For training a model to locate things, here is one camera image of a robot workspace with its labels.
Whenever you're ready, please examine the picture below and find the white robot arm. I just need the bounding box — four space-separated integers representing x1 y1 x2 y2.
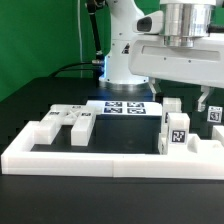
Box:
99 0 224 111

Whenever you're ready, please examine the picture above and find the white tagged cube far right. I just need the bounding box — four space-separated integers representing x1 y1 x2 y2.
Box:
207 106 223 123

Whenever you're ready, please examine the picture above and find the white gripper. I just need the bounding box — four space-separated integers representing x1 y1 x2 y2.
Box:
129 9 224 112

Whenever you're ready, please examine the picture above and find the white H-shaped chair back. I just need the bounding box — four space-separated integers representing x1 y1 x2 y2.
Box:
34 105 96 146

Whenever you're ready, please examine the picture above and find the white cable on wall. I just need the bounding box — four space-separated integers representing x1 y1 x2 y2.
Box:
77 0 84 79

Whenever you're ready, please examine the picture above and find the black cable bundle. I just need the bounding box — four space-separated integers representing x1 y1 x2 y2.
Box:
49 60 105 78

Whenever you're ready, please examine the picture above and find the white block right edge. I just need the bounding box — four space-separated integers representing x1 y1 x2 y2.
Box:
212 125 224 147

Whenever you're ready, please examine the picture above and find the white chair seat part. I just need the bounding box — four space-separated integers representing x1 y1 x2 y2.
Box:
158 134 224 156

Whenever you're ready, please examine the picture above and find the white tag base sheet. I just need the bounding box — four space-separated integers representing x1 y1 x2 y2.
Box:
86 100 162 116

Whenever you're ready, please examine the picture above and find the white U-shaped fence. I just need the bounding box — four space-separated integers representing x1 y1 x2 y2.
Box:
1 121 224 180

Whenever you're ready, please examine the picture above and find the black camera pole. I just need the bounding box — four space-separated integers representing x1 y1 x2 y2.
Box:
85 0 107 60

